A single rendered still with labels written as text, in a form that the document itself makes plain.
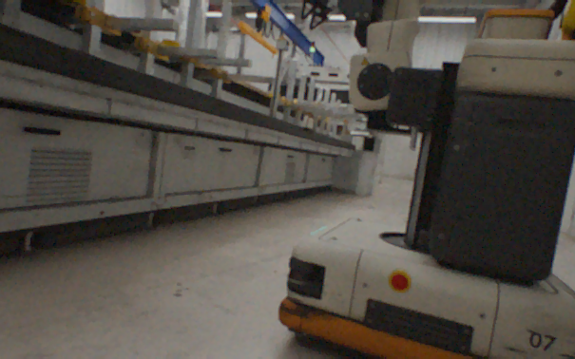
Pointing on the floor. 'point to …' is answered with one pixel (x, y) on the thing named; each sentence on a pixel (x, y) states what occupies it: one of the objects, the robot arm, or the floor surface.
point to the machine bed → (110, 160)
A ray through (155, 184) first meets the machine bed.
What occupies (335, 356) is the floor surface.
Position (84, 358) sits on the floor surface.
